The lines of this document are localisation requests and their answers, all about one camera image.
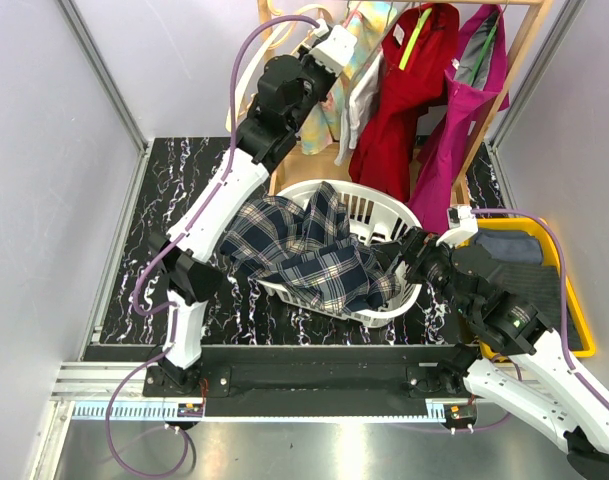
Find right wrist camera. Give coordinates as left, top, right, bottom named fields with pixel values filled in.
left=436, top=205, right=478, bottom=248

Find magenta dress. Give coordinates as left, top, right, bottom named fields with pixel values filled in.
left=407, top=4, right=508, bottom=234

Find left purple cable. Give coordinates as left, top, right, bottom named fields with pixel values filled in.
left=105, top=13, right=325, bottom=475

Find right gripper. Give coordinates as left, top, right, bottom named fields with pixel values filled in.
left=368, top=224, right=474, bottom=317

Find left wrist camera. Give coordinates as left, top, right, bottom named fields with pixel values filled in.
left=310, top=18, right=357, bottom=76

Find folded dark clothes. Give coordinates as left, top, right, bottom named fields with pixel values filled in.
left=470, top=229, right=561, bottom=330

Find red dress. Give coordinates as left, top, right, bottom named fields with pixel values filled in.
left=349, top=3, right=459, bottom=203

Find yellow-green hanger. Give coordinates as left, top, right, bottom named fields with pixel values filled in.
left=398, top=8, right=432, bottom=71

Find white garment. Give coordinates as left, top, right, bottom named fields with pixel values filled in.
left=334, top=47, right=384, bottom=166

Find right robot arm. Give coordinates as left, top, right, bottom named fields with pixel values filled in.
left=375, top=227, right=609, bottom=479

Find cream plastic hanger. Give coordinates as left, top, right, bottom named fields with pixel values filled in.
left=225, top=1, right=334, bottom=133

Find pastel floral skirt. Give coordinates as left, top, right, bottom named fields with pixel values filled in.
left=300, top=1, right=397, bottom=155

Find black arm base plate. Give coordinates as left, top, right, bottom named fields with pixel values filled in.
left=143, top=345, right=479, bottom=422

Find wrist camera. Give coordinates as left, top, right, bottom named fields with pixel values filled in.
left=310, top=18, right=357, bottom=76
left=436, top=205, right=478, bottom=248

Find navy plaid skirt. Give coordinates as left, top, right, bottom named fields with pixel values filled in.
left=218, top=180, right=402, bottom=317

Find green hanger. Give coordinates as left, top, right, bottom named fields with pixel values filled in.
left=469, top=14, right=499, bottom=86

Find yellow plastic bin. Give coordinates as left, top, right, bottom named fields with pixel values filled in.
left=477, top=216, right=597, bottom=358

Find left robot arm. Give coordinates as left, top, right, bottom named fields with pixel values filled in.
left=150, top=46, right=351, bottom=396

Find white plastic laundry basket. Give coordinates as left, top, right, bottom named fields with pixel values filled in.
left=259, top=180, right=421, bottom=328

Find wooden clothes rack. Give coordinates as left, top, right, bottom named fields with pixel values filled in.
left=269, top=1, right=553, bottom=204

